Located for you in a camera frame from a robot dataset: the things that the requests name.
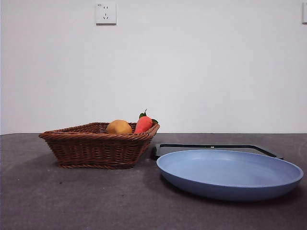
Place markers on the blue round plate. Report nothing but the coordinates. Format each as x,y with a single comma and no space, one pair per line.
227,172

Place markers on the black rectangular tray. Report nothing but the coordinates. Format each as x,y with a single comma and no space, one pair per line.
216,147

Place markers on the white wall socket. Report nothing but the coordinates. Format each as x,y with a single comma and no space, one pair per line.
106,13

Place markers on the orange carrot with green leaves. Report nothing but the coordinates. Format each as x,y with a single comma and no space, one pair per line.
143,124

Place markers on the brown wicker basket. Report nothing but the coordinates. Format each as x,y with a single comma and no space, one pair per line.
96,148

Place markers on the yellow-brown potato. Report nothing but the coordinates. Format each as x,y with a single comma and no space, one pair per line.
119,127

